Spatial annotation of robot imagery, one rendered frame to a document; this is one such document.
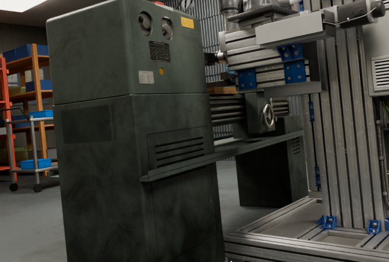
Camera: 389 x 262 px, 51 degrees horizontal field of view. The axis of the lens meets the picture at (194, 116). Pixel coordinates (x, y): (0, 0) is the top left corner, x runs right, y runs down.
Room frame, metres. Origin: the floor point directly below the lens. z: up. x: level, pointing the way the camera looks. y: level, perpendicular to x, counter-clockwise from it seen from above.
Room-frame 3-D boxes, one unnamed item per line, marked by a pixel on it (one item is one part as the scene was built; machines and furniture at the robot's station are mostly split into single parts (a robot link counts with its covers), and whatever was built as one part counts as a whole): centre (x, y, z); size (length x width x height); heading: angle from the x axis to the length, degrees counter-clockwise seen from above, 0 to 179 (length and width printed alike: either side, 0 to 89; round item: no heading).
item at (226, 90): (2.53, -0.05, 0.89); 0.36 x 0.30 x 0.04; 58
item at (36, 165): (5.50, 1.98, 0.53); 1.12 x 0.65 x 1.05; 140
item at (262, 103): (2.73, -0.46, 0.73); 0.27 x 0.12 x 0.27; 148
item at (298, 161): (3.33, -0.58, 0.34); 0.44 x 0.40 x 0.68; 58
